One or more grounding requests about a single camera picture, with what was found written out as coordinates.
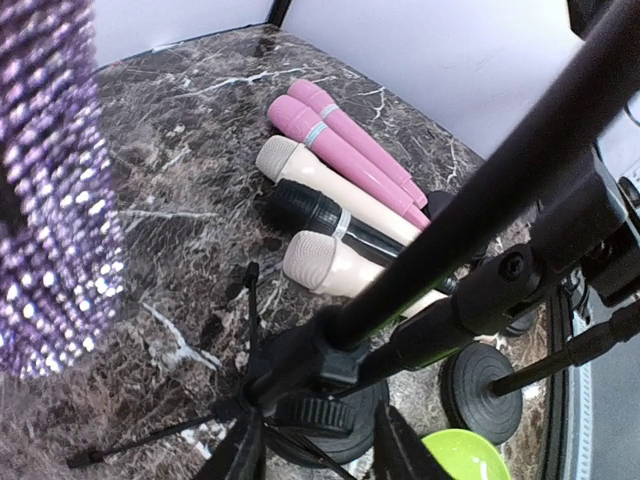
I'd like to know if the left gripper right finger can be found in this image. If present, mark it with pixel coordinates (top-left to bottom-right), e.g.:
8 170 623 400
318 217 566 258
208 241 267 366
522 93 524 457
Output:
373 401 450 480

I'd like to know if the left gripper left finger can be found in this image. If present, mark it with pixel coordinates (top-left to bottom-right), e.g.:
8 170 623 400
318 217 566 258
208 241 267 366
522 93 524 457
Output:
193 414 266 480

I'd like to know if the black stand for pink microphone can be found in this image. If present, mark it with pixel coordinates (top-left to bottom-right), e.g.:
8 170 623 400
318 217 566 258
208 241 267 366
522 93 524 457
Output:
440 302 639 445
273 157 639 447

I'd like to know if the large pale pink microphone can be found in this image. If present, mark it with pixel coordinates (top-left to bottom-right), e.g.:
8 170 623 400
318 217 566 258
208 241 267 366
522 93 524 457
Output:
282 229 451 321

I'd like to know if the black handheld microphone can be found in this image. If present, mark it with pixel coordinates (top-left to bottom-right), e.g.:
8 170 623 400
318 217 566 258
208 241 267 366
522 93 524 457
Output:
269 178 459 296

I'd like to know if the rhinestone silver-head microphone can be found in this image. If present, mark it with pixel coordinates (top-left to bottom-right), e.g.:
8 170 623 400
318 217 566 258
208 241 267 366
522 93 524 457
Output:
1 1 124 378

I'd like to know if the black tripod shock-mount stand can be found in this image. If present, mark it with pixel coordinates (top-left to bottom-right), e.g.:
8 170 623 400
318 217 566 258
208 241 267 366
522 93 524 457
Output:
65 0 640 480

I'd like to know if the small pale pink microphone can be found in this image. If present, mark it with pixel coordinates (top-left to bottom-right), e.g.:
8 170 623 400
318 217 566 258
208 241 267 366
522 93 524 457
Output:
255 135 430 246

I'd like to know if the green round plate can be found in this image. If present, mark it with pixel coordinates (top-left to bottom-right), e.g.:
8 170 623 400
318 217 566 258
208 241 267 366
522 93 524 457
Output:
422 429 511 480

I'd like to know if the white slotted cable duct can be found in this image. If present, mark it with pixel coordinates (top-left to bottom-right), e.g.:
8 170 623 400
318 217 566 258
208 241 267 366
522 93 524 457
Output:
562 287 594 479

